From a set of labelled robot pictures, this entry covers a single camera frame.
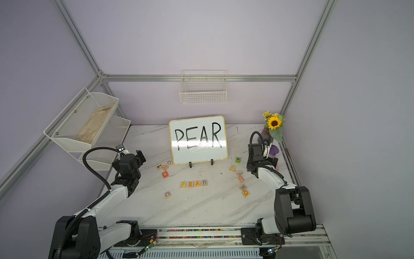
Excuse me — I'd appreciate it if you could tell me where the beige cloth in shelf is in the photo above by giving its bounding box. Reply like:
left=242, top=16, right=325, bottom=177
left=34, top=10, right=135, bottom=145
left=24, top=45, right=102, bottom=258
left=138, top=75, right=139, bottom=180
left=76, top=105, right=114, bottom=144

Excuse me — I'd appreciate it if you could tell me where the white wire wall basket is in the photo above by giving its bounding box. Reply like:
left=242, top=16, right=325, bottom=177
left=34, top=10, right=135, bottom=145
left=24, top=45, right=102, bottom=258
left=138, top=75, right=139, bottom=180
left=179, top=70, right=227, bottom=105

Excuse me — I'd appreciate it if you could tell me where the wooden Q letter block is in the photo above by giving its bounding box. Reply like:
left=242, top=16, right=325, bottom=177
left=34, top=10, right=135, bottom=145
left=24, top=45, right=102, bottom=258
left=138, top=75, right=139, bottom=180
left=242, top=190, right=250, bottom=197

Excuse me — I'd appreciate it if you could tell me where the sunflower bouquet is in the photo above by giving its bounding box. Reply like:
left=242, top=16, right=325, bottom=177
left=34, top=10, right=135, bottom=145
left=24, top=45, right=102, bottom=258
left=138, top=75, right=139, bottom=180
left=263, top=111, right=285, bottom=143

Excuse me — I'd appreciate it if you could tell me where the wooden C letter block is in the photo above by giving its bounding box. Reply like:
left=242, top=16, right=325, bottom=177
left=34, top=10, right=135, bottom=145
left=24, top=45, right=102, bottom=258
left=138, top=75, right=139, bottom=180
left=164, top=191, right=172, bottom=199

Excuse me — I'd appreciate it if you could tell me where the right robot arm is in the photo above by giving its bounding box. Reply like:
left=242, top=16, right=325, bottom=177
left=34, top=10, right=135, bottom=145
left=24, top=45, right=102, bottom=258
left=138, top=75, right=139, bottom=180
left=246, top=144, right=317, bottom=236

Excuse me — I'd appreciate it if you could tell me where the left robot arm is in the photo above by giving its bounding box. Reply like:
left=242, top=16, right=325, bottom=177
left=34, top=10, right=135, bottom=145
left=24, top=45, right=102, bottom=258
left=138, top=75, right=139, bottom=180
left=49, top=144, right=146, bottom=259

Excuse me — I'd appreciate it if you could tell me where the whiteboard with PEAR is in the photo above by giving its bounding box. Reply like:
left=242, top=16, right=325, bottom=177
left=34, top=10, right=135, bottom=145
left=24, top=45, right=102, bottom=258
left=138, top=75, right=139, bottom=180
left=168, top=115, right=229, bottom=165

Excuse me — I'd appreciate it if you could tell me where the dark glass vase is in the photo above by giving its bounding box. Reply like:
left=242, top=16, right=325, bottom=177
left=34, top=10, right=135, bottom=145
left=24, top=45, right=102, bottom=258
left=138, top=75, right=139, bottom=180
left=261, top=127, right=272, bottom=143

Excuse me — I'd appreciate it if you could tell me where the purple pink toy shovel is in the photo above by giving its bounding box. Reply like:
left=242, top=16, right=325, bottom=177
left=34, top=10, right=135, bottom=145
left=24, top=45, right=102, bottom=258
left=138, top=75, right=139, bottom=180
left=268, top=145, right=279, bottom=171

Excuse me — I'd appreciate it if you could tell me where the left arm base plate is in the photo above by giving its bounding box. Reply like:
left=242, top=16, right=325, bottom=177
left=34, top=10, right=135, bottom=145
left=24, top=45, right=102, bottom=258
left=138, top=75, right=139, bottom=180
left=114, top=229, right=158, bottom=247

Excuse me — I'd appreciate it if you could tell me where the white two-tier mesh shelf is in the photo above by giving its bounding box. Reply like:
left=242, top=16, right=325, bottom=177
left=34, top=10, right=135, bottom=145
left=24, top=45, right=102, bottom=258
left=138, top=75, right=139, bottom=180
left=44, top=88, right=130, bottom=164

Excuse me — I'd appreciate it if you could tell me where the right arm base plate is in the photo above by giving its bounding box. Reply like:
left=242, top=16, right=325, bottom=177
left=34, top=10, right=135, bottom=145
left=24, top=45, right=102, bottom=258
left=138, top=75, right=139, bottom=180
left=240, top=228, right=285, bottom=246

